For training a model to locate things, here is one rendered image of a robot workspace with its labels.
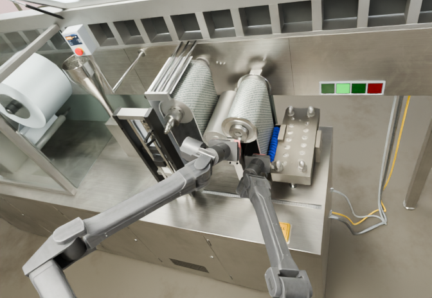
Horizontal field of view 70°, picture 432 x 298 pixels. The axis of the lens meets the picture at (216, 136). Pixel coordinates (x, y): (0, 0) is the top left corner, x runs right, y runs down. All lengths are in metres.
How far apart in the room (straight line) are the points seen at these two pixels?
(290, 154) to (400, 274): 1.17
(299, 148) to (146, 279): 1.56
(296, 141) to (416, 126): 1.68
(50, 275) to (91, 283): 1.89
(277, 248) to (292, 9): 0.88
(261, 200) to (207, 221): 0.44
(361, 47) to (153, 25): 0.91
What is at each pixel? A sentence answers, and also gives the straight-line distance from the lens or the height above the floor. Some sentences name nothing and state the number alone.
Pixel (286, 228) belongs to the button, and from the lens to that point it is 1.32.
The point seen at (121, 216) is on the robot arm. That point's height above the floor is 1.48.
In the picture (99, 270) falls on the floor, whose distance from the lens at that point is 2.71.
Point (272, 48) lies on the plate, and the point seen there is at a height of 1.39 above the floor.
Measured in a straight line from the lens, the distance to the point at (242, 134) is 1.20.
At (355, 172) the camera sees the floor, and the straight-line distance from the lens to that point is 2.60.
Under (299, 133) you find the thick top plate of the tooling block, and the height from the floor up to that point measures 1.03.
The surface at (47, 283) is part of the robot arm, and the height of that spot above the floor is 1.52.
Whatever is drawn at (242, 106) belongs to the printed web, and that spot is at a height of 1.31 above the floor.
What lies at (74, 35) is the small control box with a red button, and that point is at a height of 1.69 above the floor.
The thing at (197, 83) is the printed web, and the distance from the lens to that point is 1.29.
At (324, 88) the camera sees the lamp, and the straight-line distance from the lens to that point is 1.43.
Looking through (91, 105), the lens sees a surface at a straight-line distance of 1.93.
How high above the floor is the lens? 2.11
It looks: 45 degrees down
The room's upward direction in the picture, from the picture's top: 21 degrees counter-clockwise
